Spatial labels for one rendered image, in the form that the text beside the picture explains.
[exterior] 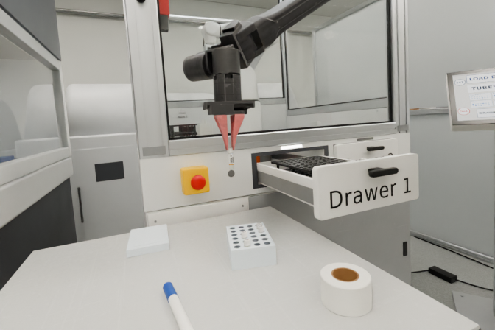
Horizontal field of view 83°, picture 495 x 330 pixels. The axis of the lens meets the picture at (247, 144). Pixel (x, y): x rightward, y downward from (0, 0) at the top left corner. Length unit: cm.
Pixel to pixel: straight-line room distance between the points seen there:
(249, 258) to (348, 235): 65
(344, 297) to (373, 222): 79
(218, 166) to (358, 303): 54
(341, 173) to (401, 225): 75
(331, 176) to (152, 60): 55
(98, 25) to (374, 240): 384
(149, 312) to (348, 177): 44
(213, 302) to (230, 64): 42
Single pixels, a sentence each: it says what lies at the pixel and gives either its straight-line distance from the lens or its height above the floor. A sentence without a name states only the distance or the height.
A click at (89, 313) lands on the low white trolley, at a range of 54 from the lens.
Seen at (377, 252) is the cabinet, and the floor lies 49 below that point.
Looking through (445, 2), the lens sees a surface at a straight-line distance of 260.
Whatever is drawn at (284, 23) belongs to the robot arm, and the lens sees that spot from 68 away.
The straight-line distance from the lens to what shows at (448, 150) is 250.
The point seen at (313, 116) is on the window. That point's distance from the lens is 100.
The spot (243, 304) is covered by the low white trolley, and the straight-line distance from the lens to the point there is 48.
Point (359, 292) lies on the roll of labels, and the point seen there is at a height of 80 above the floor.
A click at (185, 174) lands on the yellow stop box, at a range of 78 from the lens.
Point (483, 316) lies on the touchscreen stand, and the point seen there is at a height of 4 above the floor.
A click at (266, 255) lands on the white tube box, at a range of 56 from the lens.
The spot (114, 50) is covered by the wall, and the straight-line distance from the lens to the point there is 414.
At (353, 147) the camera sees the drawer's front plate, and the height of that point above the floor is 91.
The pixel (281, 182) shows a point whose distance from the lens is 75.
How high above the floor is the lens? 103
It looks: 5 degrees down
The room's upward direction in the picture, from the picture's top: 4 degrees counter-clockwise
